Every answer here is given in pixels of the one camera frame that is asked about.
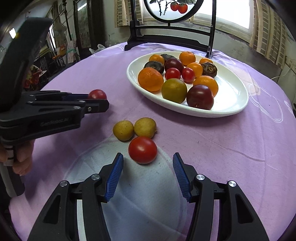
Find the black framed painted screen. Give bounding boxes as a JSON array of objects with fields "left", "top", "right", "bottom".
[{"left": 125, "top": 1, "right": 217, "bottom": 58}]

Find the olive-orange tomato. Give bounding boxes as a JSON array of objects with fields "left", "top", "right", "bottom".
[{"left": 161, "top": 78, "right": 187, "bottom": 104}]

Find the dark water chestnut front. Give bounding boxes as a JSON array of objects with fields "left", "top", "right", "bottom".
[{"left": 161, "top": 54, "right": 175, "bottom": 62}]

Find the small orange kumquat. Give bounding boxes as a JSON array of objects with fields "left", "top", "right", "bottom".
[{"left": 199, "top": 57, "right": 213, "bottom": 65}]

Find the yellow-orange round fruit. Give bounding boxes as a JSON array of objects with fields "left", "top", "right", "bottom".
[{"left": 149, "top": 54, "right": 165, "bottom": 65}]

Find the tan longan front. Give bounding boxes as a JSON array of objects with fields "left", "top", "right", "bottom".
[{"left": 113, "top": 120, "right": 134, "bottom": 142}]

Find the person's left hand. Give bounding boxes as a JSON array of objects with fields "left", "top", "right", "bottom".
[{"left": 13, "top": 140, "right": 35, "bottom": 176}]

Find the small mandarin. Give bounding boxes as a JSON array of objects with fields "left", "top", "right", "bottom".
[{"left": 193, "top": 75, "right": 219, "bottom": 97}]

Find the dark red plum front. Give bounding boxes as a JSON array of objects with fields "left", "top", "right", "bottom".
[{"left": 186, "top": 85, "right": 214, "bottom": 110}]

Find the left beige curtain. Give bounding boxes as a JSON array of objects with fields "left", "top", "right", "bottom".
[{"left": 114, "top": 0, "right": 144, "bottom": 28}]

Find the small orange fruit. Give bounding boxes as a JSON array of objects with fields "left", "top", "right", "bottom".
[{"left": 187, "top": 62, "right": 203, "bottom": 78}]

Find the large mandarin orange front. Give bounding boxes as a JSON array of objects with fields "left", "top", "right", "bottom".
[{"left": 179, "top": 51, "right": 196, "bottom": 66}]

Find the right beige curtain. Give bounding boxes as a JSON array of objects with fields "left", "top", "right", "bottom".
[{"left": 249, "top": 1, "right": 287, "bottom": 69}]

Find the red cherry tomato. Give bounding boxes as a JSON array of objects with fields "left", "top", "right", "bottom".
[
  {"left": 165, "top": 68, "right": 181, "bottom": 80},
  {"left": 182, "top": 67, "right": 195, "bottom": 84},
  {"left": 128, "top": 136, "right": 158, "bottom": 165}
]

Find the dark wooden cabinet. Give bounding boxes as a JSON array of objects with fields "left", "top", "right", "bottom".
[{"left": 73, "top": 0, "right": 105, "bottom": 60}]

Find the white oval plate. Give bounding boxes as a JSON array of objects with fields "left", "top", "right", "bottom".
[{"left": 126, "top": 51, "right": 249, "bottom": 118}]

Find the dark red plum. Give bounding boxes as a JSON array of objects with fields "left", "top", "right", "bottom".
[
  {"left": 164, "top": 58, "right": 184, "bottom": 72},
  {"left": 186, "top": 85, "right": 214, "bottom": 110}
]

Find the large mandarin orange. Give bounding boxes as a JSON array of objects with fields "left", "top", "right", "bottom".
[
  {"left": 179, "top": 51, "right": 196, "bottom": 66},
  {"left": 137, "top": 67, "right": 164, "bottom": 92}
]

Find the white plastic bag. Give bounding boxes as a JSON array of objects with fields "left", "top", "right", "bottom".
[{"left": 89, "top": 44, "right": 106, "bottom": 54}]

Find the tan longan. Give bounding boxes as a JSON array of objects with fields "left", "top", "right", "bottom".
[
  {"left": 134, "top": 118, "right": 157, "bottom": 138},
  {"left": 113, "top": 120, "right": 134, "bottom": 142}
]

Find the beige curtain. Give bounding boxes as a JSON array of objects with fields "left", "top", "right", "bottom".
[
  {"left": 114, "top": 0, "right": 144, "bottom": 28},
  {"left": 249, "top": 1, "right": 287, "bottom": 69}
]

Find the red cherry tomato isolated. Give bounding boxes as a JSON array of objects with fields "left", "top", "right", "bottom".
[{"left": 88, "top": 89, "right": 107, "bottom": 100}]

